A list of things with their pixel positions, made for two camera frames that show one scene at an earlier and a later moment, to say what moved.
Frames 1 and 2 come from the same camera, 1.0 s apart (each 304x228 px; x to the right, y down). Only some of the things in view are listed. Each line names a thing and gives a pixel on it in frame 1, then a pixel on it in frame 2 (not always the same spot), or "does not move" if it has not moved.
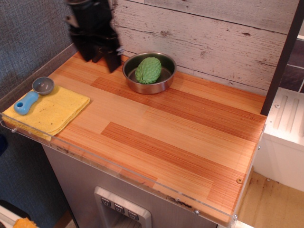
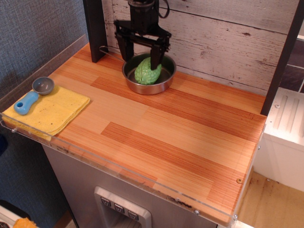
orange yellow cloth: [24, 223] does not move
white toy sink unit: [279, 156] does not move
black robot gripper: [95, 22] -> [144, 23]
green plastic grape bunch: [148, 70] does not move
